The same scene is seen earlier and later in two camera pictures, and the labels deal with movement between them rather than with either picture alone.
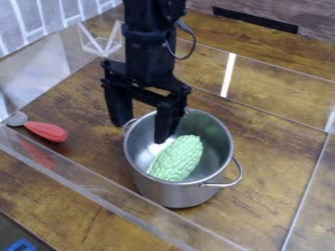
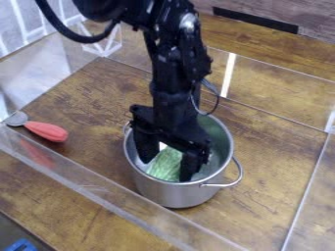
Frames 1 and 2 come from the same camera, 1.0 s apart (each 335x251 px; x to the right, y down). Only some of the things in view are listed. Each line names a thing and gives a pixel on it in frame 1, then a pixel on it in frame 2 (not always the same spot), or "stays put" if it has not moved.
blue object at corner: x=22 y=245 stays put
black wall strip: x=254 y=20 stays put
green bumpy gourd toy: x=178 y=159 stays put
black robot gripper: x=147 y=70 → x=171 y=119
